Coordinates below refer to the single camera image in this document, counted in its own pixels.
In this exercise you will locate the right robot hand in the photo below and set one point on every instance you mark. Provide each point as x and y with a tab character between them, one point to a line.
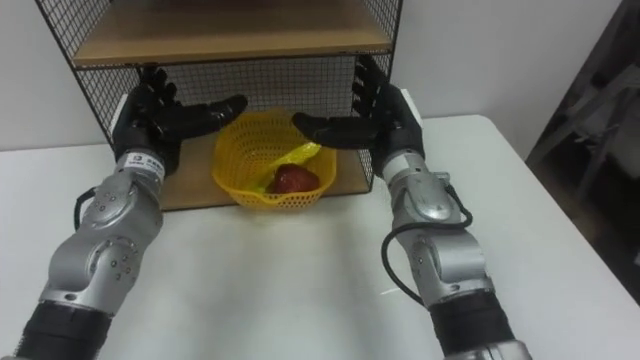
385	131

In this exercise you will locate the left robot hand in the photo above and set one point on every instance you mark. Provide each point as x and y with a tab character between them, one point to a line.
150	125

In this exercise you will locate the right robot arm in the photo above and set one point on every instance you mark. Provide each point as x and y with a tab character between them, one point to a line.
445	250

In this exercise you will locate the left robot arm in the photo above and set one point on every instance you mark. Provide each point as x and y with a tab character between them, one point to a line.
95	250

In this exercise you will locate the yellow banana soft toy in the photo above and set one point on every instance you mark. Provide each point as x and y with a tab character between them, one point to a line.
295	152

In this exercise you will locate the yellow plastic basket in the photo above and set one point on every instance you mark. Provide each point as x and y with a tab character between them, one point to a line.
240	160

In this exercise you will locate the red strawberry soft toy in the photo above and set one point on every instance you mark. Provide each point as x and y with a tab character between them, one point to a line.
292	180

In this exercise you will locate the white table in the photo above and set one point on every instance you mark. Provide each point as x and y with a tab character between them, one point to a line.
310	260

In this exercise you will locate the dark metal frame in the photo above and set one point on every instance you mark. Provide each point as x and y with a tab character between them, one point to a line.
595	115

